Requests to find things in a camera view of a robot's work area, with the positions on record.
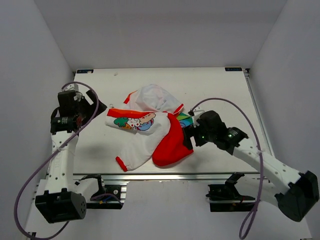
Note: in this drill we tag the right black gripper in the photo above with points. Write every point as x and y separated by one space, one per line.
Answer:
187 132

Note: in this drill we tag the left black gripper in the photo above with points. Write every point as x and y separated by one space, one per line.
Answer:
92 108

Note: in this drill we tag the white red cartoon jacket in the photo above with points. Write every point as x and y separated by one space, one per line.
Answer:
156 119

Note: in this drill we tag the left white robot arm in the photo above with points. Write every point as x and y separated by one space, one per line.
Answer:
65 199

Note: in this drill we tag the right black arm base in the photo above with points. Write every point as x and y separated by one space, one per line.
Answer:
225 197

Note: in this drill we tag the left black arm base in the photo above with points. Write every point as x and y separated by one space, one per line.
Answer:
97 194

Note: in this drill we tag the left blue corner label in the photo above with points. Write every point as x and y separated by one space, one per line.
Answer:
84 71

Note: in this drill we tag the blue corner label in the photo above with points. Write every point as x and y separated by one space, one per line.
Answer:
84 71
233 69

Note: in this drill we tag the right blue corner label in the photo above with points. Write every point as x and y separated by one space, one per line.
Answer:
233 69

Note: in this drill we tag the aluminium right side rail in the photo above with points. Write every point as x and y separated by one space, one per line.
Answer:
254 99

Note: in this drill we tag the aluminium rail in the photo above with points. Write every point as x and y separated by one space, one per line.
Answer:
254 99
162 177

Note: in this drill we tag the aluminium front rail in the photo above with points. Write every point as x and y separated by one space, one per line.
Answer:
162 177

